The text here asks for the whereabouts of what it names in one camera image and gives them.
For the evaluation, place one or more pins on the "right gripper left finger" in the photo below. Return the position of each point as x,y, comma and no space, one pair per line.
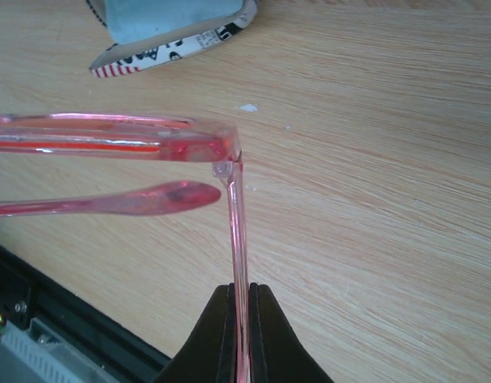
209,355

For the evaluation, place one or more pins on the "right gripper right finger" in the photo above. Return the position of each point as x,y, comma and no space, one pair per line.
276,354

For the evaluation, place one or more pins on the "red transparent sunglasses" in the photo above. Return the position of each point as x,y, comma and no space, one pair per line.
162,138

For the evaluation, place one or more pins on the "flag print glasses case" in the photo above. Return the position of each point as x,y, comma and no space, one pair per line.
123,59

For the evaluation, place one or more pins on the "light blue cleaning cloth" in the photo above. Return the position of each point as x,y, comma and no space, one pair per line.
132,21

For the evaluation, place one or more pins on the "black aluminium frame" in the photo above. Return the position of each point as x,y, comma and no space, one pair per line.
27,294

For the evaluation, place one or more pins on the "light blue slotted cable duct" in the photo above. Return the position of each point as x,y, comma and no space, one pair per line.
53,362

